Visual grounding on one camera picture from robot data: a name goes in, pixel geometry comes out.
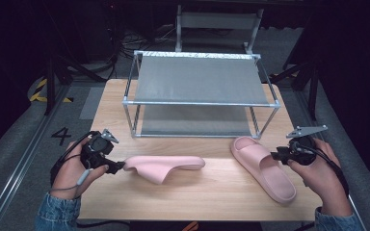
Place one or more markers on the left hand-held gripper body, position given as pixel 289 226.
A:
pixel 96 150

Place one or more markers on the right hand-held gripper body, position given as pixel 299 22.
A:
pixel 303 152

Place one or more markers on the pink slipper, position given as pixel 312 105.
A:
pixel 160 165
pixel 269 173

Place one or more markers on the metal shoe rack grey shelves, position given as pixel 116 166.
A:
pixel 199 83

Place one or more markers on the person's left hand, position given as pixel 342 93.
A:
pixel 67 173

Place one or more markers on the person's right hand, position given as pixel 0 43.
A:
pixel 327 183

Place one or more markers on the black tripod stand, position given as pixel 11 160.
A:
pixel 56 77
pixel 305 77

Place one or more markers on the orange object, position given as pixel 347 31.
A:
pixel 191 226

